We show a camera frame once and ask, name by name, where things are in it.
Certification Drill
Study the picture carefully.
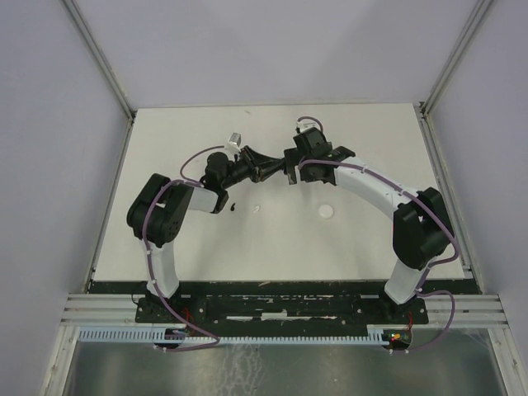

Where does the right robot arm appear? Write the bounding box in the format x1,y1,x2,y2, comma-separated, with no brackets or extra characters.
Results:
284,126,460,323

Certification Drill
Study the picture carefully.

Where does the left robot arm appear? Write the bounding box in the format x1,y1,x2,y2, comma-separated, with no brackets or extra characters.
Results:
126,146,285,322

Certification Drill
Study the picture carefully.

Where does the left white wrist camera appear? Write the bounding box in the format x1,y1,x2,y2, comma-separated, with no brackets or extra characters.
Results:
226,133,242,152

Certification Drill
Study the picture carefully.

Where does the aluminium frame post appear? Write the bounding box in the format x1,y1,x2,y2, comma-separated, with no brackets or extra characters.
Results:
416,0,496,120
61,0,137,125

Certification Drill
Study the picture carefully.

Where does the white round charging case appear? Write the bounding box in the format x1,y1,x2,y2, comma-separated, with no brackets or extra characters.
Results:
318,204,334,219

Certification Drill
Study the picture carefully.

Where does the left aluminium frame post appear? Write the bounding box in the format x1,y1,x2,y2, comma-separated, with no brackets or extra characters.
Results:
61,0,137,125

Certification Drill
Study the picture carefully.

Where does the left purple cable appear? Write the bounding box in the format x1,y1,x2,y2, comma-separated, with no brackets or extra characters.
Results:
142,144,222,354

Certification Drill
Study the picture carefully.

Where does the aluminium front rail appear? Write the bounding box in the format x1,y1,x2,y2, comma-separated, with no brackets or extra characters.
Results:
61,294,508,329

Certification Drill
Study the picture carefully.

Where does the white slotted cable duct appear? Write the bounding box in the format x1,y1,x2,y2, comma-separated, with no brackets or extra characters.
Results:
78,325,389,346

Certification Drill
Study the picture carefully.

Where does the right aluminium frame post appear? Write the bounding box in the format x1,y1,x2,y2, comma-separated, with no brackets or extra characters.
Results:
416,0,496,120

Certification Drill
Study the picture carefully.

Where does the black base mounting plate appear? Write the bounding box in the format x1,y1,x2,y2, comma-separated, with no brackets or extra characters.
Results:
135,280,429,336

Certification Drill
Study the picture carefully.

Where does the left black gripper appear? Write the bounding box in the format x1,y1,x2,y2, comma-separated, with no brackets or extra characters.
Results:
222,145,285,190

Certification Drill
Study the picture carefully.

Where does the right controller board with LEDs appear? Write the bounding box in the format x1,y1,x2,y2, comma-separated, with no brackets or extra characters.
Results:
386,330,413,349

